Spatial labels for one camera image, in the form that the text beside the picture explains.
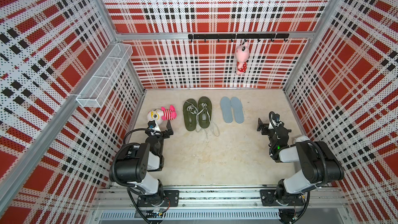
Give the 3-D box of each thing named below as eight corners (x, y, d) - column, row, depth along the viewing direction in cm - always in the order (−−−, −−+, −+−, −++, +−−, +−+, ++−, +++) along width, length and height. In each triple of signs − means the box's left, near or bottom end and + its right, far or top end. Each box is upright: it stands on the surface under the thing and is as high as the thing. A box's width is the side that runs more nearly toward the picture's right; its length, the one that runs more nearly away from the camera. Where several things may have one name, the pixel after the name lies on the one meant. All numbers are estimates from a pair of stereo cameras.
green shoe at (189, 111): (181, 130, 100) (180, 126, 95) (185, 102, 115) (184, 97, 111) (196, 130, 100) (195, 126, 95) (197, 102, 115) (197, 97, 111)
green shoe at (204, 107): (197, 128, 101) (196, 123, 96) (198, 101, 116) (198, 95, 111) (212, 128, 101) (212, 123, 96) (211, 101, 116) (211, 95, 111)
